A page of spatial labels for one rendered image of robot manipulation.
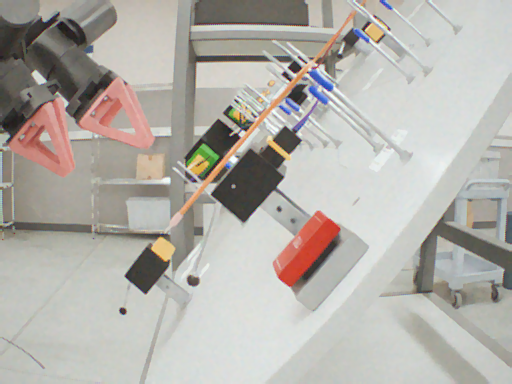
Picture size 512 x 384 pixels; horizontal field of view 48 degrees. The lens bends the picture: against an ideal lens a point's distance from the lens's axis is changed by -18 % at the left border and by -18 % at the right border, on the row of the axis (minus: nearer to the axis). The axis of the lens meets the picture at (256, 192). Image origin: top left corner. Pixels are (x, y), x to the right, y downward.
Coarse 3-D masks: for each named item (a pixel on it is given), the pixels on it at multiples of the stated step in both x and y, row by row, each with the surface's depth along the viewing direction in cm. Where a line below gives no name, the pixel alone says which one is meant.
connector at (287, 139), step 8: (280, 128) 64; (288, 128) 61; (280, 136) 61; (288, 136) 61; (296, 136) 61; (280, 144) 62; (288, 144) 61; (296, 144) 61; (264, 152) 62; (272, 152) 62; (288, 152) 62; (272, 160) 62; (280, 160) 62
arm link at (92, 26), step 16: (80, 0) 76; (96, 0) 75; (48, 16) 73; (64, 16) 74; (80, 16) 73; (96, 16) 74; (112, 16) 76; (32, 32) 71; (80, 32) 73; (96, 32) 74; (80, 48) 76
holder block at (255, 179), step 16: (256, 144) 64; (240, 160) 61; (256, 160) 61; (224, 176) 63; (240, 176) 62; (256, 176) 62; (272, 176) 61; (224, 192) 62; (240, 192) 62; (256, 192) 62; (240, 208) 62; (256, 208) 62
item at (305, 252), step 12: (312, 216) 47; (324, 216) 44; (312, 228) 45; (324, 228) 43; (336, 228) 43; (300, 240) 45; (312, 240) 43; (324, 240) 43; (288, 252) 46; (300, 252) 43; (312, 252) 43; (324, 252) 44; (276, 264) 46; (288, 264) 43; (300, 264) 43; (312, 264) 44; (288, 276) 43; (300, 276) 43
